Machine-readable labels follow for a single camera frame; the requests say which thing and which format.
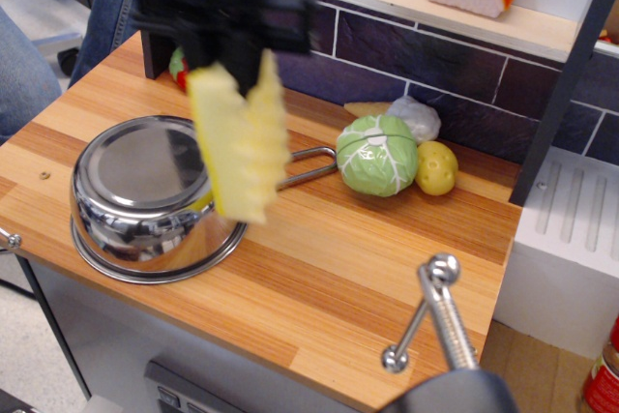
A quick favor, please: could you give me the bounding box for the yellow foam sponge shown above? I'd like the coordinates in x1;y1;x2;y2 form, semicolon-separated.
187;49;290;224

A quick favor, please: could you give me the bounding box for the red spice jar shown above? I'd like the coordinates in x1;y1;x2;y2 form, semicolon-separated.
578;320;618;413

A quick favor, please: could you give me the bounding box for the black shelf frame post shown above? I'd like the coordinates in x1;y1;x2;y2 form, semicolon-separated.
509;0;615;207

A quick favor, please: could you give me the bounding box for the grey oven control panel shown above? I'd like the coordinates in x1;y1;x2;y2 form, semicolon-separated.
144;361;241;413

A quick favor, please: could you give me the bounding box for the red toy strawberry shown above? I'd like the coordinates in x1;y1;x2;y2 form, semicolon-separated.
168;46;189;92

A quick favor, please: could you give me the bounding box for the person leg in jeans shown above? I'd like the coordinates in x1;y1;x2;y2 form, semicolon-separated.
1;0;137;142

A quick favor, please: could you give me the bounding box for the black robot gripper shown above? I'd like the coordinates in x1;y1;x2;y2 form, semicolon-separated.
133;0;315;97

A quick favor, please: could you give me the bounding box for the tan toy cheese wedge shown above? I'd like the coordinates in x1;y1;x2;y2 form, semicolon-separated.
343;102;392;118

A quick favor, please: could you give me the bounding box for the small metal knob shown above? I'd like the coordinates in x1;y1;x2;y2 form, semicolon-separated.
0;228;22;251

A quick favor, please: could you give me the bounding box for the yellow toy potato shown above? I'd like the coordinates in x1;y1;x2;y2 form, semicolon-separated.
415;141;458;196

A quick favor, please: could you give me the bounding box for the white toy garlic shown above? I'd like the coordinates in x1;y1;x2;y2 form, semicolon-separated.
386;96;441;144

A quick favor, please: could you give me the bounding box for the green toy cabbage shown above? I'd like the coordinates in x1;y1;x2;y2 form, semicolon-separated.
336;115;418;197

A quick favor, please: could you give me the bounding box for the stainless steel pot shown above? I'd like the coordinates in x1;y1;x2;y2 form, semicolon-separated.
69;114;339;285

